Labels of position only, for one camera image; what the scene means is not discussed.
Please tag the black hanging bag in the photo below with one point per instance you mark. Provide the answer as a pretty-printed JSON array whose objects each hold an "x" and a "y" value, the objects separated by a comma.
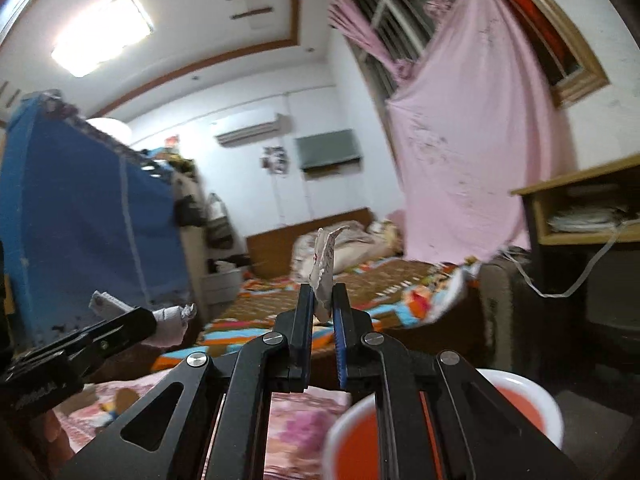
[{"x": 189, "y": 212}]

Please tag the pink curtain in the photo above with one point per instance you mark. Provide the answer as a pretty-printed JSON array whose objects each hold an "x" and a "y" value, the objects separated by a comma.
[{"x": 370, "y": 35}]

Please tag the bed with colourful blanket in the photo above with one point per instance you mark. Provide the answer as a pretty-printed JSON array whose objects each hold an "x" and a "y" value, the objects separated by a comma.
[{"x": 390, "y": 285}]

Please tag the dark quilted suitcase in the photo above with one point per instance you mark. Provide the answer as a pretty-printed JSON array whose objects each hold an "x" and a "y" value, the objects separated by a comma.
[{"x": 505, "y": 320}]

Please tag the wooden window frame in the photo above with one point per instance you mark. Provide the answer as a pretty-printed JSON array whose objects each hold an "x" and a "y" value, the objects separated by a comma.
[{"x": 585, "y": 80}]

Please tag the barred window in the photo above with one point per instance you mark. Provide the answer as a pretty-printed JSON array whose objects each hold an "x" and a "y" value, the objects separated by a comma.
[{"x": 390, "y": 0}]

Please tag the pink hanging sheet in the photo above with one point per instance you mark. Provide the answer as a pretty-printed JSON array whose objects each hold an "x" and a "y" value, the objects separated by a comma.
[{"x": 460, "y": 135}]

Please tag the floral pillow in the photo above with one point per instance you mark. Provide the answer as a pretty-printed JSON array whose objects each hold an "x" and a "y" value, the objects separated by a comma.
[{"x": 355, "y": 245}]

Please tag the wooden bed headboard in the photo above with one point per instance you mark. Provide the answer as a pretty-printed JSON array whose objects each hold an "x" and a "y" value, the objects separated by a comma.
[{"x": 270, "y": 250}]

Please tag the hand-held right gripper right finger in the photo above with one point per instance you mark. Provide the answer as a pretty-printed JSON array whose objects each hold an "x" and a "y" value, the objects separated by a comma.
[{"x": 341, "y": 345}]

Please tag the white nightstand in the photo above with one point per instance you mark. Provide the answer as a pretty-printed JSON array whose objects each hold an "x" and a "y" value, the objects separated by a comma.
[{"x": 222, "y": 287}]

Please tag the wooden desk with shelf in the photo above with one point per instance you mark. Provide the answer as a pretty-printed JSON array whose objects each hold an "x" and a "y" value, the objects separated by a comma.
[{"x": 575, "y": 182}]

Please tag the blue fabric wardrobe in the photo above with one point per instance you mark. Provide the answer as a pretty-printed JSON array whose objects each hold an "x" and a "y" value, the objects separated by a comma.
[{"x": 75, "y": 210}]

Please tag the red cloth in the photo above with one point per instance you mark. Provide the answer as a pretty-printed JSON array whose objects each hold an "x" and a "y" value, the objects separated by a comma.
[{"x": 545, "y": 15}]

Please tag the white wall air conditioner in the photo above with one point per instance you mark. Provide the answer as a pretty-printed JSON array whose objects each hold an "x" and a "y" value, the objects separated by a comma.
[{"x": 250, "y": 130}]

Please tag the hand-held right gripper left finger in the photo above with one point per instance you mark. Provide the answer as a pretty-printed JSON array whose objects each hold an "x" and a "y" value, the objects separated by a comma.
[{"x": 305, "y": 345}]

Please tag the orange bucket with white rim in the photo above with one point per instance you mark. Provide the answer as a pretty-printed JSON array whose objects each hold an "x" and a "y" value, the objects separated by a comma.
[{"x": 355, "y": 440}]

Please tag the square ceiling light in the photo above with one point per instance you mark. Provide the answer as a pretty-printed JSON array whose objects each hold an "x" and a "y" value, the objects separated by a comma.
[{"x": 100, "y": 35}]

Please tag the stack of papers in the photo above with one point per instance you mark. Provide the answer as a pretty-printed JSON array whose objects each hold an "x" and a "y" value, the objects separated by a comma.
[{"x": 585, "y": 219}]

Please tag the white paper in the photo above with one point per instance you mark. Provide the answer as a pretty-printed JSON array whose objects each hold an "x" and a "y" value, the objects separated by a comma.
[{"x": 170, "y": 325}]

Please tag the wall photos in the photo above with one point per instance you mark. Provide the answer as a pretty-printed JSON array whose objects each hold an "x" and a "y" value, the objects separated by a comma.
[{"x": 275, "y": 160}]

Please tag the beige tall cabinet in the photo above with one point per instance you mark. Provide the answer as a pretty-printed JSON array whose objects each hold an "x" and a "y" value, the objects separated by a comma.
[{"x": 192, "y": 260}]

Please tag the green hanging bag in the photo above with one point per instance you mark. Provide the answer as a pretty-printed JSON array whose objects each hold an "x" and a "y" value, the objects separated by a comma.
[{"x": 219, "y": 225}]

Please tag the pink floral cloth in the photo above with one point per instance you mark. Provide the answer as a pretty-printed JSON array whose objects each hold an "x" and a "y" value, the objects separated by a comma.
[{"x": 300, "y": 435}]

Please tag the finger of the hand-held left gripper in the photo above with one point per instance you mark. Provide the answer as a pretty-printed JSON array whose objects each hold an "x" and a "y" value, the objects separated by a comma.
[{"x": 120, "y": 332}]

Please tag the grey wall television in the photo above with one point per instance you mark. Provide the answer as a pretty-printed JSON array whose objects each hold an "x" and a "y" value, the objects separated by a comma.
[{"x": 327, "y": 149}]

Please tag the clutter pile on cabinet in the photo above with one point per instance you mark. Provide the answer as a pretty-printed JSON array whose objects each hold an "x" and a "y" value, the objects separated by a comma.
[{"x": 170, "y": 157}]

